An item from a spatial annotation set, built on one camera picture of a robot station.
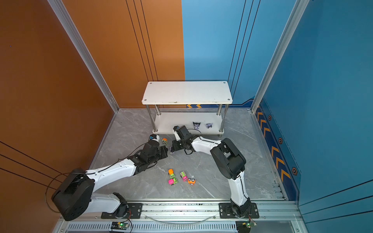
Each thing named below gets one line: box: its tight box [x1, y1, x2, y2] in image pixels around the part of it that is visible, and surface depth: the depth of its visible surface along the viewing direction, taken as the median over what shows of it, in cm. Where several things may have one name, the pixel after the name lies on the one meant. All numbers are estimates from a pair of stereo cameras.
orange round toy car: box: [186, 177, 196, 186], surface depth 83 cm
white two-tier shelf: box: [141, 81, 233, 138], surface depth 98 cm
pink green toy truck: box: [168, 177, 178, 186], surface depth 83 cm
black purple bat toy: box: [192, 121, 201, 130], surface depth 98 cm
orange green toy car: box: [168, 168, 176, 180], surface depth 85 cm
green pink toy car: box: [179, 170, 189, 182], surface depth 84 cm
